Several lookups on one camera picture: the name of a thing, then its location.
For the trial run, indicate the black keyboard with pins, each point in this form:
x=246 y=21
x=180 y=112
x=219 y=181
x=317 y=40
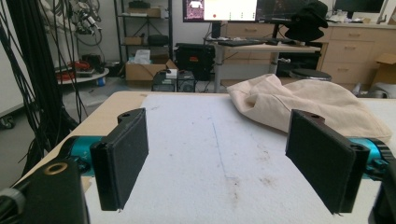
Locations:
x=241 y=42

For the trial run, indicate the black bag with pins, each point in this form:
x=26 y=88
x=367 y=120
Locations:
x=158 y=39

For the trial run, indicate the open cardboard box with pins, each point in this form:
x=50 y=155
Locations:
x=143 y=72

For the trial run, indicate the black cube case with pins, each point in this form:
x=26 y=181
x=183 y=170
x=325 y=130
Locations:
x=186 y=82

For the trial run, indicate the black hat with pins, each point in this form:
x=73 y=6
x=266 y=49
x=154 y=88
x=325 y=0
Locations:
x=306 y=23

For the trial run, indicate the black round stool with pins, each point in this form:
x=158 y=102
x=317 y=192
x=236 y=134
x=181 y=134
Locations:
x=309 y=74

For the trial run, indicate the tall cardboard box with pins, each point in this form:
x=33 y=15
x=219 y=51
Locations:
x=386 y=70

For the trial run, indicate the black hard case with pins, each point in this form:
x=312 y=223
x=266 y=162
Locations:
x=194 y=60

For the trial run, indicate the wooden standing desk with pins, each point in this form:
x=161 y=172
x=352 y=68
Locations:
x=271 y=48

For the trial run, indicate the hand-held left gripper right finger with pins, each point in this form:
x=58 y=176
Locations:
x=320 y=158

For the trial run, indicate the black computer tower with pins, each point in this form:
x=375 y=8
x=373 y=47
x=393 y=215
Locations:
x=163 y=84

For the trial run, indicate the bright computer monitor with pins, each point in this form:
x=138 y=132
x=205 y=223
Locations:
x=230 y=9

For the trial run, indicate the black monitor on cabinet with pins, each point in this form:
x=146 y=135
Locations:
x=358 y=5

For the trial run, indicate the white felt mat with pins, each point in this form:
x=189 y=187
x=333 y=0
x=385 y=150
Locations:
x=205 y=149

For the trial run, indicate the cream cloth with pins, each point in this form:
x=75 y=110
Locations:
x=320 y=99

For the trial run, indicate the wooden drawer cabinet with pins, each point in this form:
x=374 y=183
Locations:
x=351 y=56

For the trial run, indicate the round white table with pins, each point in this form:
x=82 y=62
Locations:
x=93 y=76

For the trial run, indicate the black metal shelf rack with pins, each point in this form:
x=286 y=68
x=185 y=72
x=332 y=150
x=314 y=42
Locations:
x=169 y=28

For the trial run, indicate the dark computer monitor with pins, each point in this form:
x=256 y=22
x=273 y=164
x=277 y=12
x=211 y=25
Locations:
x=277 y=9

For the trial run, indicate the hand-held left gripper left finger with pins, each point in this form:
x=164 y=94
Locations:
x=120 y=161

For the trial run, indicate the small white box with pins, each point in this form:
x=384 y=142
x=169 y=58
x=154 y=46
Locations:
x=171 y=73

